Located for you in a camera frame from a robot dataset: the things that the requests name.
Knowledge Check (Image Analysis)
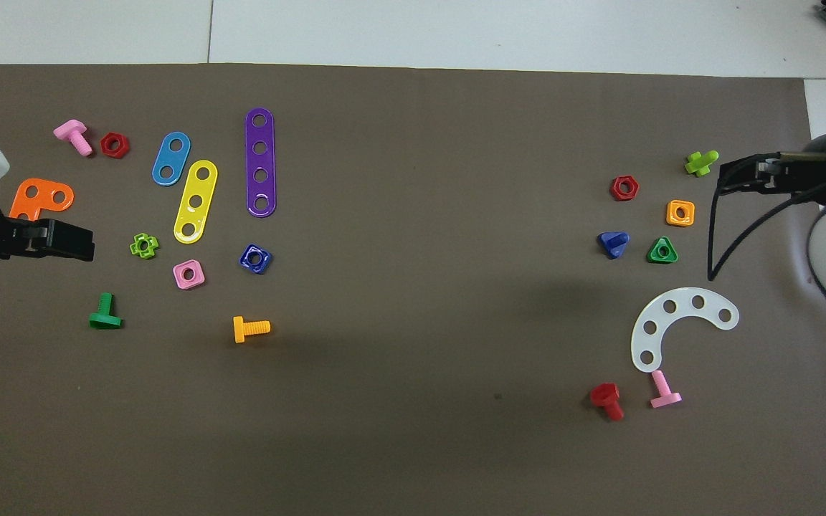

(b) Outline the blue plastic bolt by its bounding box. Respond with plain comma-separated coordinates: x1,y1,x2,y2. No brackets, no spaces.
597,231,631,259

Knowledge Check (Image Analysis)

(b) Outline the small pink plastic bolt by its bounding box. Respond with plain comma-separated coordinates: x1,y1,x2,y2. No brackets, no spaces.
649,370,683,409

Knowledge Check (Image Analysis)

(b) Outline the brown table mat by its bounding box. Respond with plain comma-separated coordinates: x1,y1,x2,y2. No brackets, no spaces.
0,63,826,516

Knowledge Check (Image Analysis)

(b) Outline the orange square plastic nut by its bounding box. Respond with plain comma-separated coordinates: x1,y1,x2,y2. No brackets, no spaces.
665,199,696,227

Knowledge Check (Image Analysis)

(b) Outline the white curved five-hole plate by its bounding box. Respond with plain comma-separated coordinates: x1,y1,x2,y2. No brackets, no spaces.
630,287,741,373

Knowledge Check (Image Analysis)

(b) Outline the red plastic bolt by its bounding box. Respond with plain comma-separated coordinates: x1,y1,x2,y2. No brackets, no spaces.
589,383,625,422

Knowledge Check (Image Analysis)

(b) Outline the yellow three-hole plate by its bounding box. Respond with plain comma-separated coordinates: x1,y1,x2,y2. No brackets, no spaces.
173,160,219,245

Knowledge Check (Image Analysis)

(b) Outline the green triangular plastic nut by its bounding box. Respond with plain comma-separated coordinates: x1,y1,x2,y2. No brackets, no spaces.
647,236,679,264

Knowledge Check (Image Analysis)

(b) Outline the orange angled three-hole plate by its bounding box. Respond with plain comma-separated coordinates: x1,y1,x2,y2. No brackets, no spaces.
9,178,75,223

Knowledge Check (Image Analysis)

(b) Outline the purple four-hole plate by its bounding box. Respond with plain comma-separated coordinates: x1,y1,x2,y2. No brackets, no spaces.
245,107,277,218

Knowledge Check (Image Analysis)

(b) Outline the orange plastic bolt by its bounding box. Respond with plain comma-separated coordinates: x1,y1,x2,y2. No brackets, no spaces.
232,316,272,344

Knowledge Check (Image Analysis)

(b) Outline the blue square plastic nut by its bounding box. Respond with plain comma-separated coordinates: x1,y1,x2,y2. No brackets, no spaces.
239,244,273,275

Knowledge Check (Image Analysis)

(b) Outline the large pink plastic bolt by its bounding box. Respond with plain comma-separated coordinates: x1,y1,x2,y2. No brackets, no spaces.
53,119,94,158

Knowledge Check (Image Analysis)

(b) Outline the blue two-hole plate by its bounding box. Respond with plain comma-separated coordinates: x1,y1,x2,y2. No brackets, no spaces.
151,131,191,187

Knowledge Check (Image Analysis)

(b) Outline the lime green plastic bolt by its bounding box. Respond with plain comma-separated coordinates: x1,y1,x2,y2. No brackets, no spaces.
684,150,720,178

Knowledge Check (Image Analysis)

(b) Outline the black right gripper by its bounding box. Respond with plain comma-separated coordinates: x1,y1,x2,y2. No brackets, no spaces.
720,152,815,196

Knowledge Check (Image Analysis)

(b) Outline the dark green plastic bolt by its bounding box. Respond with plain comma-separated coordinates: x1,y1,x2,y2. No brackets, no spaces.
88,292,123,330

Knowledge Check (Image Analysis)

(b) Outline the pink square plastic nut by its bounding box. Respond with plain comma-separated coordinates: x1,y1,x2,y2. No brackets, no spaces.
172,259,207,290

